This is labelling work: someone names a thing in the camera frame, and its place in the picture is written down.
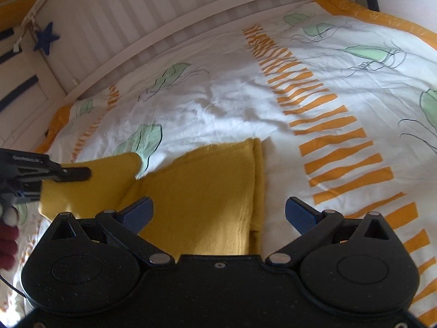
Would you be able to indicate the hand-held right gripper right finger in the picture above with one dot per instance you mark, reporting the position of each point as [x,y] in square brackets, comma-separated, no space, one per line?
[300,216]

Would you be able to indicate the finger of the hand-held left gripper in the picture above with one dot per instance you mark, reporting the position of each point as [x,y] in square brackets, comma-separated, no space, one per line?
[76,174]

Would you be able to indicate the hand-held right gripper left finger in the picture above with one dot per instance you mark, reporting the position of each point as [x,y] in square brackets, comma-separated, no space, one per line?
[140,211]

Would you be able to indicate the mustard yellow knit garment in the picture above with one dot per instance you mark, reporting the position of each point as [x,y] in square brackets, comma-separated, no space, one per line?
[205,194]

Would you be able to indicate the blue star decoration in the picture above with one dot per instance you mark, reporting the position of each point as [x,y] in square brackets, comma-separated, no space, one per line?
[46,38]

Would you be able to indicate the white leaf-print bed cover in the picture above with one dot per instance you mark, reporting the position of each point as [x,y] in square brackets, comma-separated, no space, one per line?
[222,92]

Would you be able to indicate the white slatted bed frame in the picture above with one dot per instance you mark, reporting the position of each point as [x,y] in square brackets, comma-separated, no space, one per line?
[136,13]

